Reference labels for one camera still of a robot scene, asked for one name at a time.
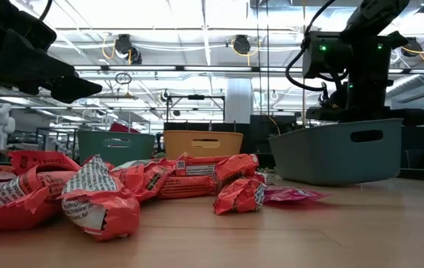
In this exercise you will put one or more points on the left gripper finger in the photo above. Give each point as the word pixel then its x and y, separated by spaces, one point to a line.
pixel 33 67
pixel 73 89

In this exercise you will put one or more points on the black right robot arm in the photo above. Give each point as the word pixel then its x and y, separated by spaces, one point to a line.
pixel 375 15

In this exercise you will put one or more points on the red Twizzlers candy pack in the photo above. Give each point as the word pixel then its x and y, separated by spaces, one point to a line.
pixel 293 194

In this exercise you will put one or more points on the red Skittles candy pack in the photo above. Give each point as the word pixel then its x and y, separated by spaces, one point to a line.
pixel 260 176

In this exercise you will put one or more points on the red object behind bins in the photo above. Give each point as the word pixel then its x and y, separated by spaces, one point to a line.
pixel 122 128

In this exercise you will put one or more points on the teal plastic bin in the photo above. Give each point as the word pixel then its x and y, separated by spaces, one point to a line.
pixel 96 149

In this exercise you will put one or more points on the long ceiling light bar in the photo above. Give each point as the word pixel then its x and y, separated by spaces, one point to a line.
pixel 141 68

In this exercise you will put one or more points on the grey-blue plastic bin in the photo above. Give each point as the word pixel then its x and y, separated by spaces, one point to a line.
pixel 327 160

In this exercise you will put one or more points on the yellow plastic bin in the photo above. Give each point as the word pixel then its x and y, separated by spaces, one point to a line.
pixel 182 147

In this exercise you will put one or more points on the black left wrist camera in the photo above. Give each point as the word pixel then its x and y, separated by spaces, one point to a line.
pixel 29 35

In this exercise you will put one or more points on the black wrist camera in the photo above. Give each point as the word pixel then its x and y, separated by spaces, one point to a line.
pixel 29 35
pixel 327 59

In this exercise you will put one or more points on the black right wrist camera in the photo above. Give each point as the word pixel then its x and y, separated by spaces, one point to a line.
pixel 327 59

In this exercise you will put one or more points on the black metal stand frame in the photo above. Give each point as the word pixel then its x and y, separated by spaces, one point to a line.
pixel 196 97

